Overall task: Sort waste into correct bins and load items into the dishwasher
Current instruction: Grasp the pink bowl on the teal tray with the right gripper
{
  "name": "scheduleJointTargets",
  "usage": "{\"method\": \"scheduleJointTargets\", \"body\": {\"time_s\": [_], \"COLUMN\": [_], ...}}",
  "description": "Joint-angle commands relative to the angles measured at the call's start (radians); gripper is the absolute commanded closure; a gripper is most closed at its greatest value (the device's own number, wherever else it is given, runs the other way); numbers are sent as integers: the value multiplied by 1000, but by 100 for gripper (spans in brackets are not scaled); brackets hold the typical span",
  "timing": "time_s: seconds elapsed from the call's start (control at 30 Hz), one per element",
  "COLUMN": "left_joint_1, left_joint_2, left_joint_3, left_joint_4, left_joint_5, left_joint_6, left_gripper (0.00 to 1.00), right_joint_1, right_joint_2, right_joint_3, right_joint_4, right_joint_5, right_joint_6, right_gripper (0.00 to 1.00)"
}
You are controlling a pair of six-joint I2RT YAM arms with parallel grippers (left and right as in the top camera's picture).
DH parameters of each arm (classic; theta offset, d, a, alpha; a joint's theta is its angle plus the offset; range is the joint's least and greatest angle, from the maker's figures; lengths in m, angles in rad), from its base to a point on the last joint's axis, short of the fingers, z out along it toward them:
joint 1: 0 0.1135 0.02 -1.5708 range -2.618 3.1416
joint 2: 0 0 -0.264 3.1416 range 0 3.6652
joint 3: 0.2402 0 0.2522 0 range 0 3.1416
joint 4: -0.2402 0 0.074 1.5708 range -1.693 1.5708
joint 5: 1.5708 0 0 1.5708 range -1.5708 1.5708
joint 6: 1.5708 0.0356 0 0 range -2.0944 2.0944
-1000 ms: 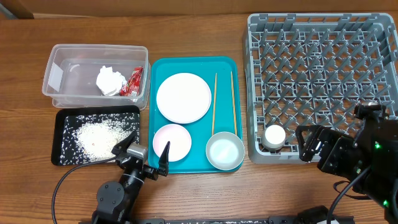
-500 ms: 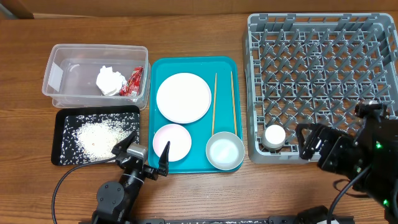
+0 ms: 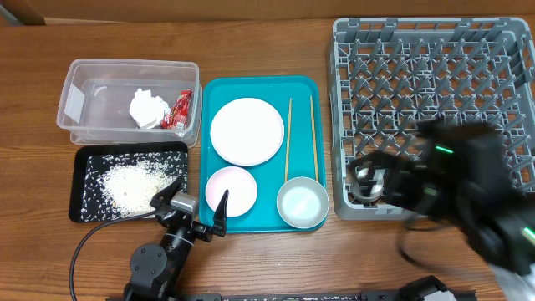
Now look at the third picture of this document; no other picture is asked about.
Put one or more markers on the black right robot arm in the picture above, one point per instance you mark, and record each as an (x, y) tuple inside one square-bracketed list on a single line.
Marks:
[(462, 181)]

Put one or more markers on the grey-rimmed white bowl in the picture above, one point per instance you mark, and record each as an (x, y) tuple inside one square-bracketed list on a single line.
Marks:
[(303, 203)]

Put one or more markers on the clear plastic bin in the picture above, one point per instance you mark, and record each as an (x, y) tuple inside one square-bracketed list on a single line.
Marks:
[(95, 100)]

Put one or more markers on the pink bowl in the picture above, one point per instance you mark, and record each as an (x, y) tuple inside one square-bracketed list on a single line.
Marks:
[(242, 189)]

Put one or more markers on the spilled rice pile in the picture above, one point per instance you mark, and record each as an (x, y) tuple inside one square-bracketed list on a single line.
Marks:
[(122, 185)]

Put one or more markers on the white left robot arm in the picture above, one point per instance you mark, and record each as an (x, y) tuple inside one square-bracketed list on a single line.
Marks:
[(156, 267)]

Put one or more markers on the white napkin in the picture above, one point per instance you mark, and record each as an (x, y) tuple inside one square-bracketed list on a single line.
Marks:
[(146, 110)]

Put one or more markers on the teal serving tray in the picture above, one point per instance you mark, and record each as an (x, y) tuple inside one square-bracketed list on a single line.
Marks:
[(269, 176)]

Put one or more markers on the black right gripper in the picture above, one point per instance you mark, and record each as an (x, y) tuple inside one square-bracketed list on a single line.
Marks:
[(397, 171)]

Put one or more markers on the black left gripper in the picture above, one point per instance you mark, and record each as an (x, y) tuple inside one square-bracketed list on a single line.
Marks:
[(206, 232)]

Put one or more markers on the white plastic cup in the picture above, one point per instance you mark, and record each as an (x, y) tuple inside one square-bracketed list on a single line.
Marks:
[(367, 190)]

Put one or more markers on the wooden chopstick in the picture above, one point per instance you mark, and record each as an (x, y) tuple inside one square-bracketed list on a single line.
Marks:
[(288, 136), (313, 127)]

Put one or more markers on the red snack wrapper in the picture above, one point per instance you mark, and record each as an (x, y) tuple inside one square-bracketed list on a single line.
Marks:
[(176, 119)]

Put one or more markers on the white round plate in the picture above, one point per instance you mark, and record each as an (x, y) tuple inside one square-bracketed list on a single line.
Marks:
[(247, 132)]

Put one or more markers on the grey dish rack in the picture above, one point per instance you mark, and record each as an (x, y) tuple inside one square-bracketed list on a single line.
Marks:
[(387, 74)]

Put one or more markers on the black tray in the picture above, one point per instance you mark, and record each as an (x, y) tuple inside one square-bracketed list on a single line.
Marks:
[(84, 153)]

